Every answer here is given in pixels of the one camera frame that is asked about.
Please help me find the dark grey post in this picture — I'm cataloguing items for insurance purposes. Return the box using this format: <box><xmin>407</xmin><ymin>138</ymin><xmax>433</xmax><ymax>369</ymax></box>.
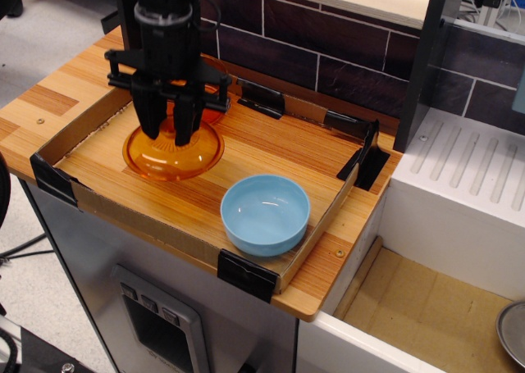
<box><xmin>394</xmin><ymin>0</ymin><xmax>446</xmax><ymax>152</ymax></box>

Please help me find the orange glass pot lid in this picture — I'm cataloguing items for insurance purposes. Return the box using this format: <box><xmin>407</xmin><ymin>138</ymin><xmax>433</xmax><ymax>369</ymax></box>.
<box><xmin>122</xmin><ymin>116</ymin><xmax>225</xmax><ymax>181</ymax></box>

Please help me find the toy dishwasher cabinet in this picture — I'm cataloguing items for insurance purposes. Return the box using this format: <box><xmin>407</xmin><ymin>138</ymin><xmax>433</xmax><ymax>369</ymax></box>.
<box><xmin>23</xmin><ymin>183</ymin><xmax>298</xmax><ymax>372</ymax></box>

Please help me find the orange glass pot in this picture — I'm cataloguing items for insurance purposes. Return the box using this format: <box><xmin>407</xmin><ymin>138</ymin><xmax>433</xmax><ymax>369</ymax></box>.
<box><xmin>163</xmin><ymin>53</ymin><xmax>231</xmax><ymax>126</ymax></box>

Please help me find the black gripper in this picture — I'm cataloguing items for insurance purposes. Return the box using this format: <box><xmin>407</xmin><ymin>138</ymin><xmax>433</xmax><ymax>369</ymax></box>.
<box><xmin>105</xmin><ymin>2</ymin><xmax>231</xmax><ymax>147</ymax></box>

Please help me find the white toy sink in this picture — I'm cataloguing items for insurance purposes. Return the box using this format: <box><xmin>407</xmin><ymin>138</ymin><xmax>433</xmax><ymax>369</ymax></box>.
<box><xmin>296</xmin><ymin>110</ymin><xmax>524</xmax><ymax>372</ymax></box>

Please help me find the metal plate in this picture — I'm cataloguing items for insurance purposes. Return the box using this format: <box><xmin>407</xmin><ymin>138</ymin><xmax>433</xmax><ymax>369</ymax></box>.
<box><xmin>495</xmin><ymin>300</ymin><xmax>525</xmax><ymax>368</ymax></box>

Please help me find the black cable on floor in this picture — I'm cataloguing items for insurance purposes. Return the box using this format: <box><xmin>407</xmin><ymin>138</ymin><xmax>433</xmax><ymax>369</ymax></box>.
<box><xmin>0</xmin><ymin>232</ymin><xmax>55</xmax><ymax>263</ymax></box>

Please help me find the light blue bowl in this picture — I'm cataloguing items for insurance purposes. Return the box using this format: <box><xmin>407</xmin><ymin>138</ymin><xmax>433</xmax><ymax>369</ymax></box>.
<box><xmin>220</xmin><ymin>175</ymin><xmax>311</xmax><ymax>257</ymax></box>

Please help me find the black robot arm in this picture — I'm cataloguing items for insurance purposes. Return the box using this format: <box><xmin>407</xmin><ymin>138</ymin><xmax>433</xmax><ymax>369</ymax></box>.
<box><xmin>105</xmin><ymin>0</ymin><xmax>231</xmax><ymax>146</ymax></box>

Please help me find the cardboard fence with black tape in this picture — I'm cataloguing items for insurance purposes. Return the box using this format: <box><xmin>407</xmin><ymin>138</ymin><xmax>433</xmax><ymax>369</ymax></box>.
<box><xmin>31</xmin><ymin>66</ymin><xmax>401</xmax><ymax>315</ymax></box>

